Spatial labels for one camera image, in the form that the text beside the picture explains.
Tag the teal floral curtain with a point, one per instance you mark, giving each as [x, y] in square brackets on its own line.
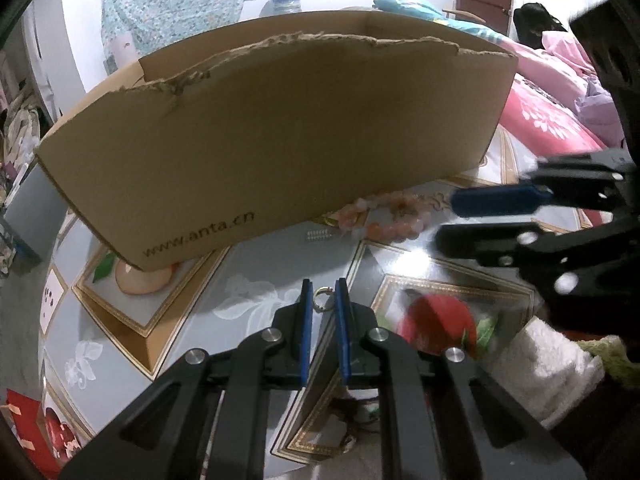
[175, 5]

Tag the red floral quilt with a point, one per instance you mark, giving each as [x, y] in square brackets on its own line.
[542, 124]

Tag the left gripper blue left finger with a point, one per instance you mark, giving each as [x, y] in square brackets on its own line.
[288, 358]

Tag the teal pillow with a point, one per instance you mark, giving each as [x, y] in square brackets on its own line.
[421, 9]

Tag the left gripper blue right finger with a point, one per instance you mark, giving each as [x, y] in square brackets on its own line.
[359, 366]

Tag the blue water jug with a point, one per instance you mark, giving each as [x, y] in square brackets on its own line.
[280, 7]

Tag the brown cardboard box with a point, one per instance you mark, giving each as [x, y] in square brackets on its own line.
[253, 127]

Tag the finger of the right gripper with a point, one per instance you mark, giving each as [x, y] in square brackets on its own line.
[494, 244]
[498, 201]

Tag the grey box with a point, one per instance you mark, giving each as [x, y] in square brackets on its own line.
[33, 213]

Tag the person lying on bed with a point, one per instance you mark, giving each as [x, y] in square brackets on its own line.
[539, 30]

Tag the white fluffy towel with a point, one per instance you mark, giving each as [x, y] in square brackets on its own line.
[548, 374]

